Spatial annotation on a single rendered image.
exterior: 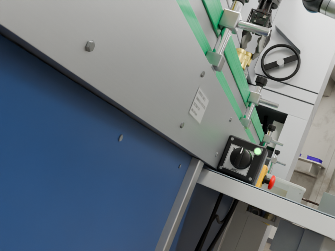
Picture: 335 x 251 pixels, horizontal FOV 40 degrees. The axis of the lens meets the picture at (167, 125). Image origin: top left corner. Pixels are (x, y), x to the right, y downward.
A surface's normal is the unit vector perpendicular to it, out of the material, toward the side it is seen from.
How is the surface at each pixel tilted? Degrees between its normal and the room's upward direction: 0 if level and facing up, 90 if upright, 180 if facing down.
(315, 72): 90
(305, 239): 90
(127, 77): 90
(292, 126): 90
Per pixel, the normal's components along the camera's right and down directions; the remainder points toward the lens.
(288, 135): -0.26, -0.19
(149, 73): 0.89, 0.34
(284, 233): -0.58, -0.31
